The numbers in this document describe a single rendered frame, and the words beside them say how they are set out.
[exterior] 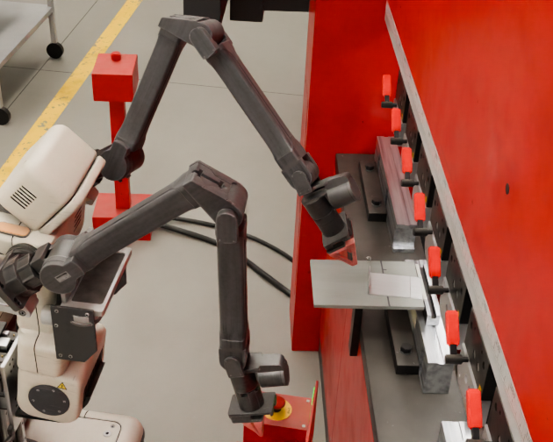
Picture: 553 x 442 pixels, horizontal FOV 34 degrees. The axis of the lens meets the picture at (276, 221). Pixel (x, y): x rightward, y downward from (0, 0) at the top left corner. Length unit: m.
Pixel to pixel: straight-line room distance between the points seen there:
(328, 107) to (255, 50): 3.00
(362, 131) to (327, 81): 0.21
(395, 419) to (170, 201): 0.74
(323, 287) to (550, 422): 1.03
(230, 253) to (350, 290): 0.53
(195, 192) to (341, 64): 1.28
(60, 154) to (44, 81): 3.54
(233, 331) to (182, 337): 1.69
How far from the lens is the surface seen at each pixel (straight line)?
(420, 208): 2.01
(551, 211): 1.29
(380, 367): 2.22
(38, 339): 2.26
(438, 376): 2.14
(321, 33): 2.84
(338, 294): 2.21
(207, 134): 4.91
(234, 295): 1.84
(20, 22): 5.50
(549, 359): 1.30
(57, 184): 1.97
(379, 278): 2.27
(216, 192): 1.69
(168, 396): 3.36
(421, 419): 2.11
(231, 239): 1.72
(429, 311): 2.20
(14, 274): 1.93
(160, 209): 1.74
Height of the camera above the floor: 2.37
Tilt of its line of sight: 34 degrees down
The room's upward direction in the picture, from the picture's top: 3 degrees clockwise
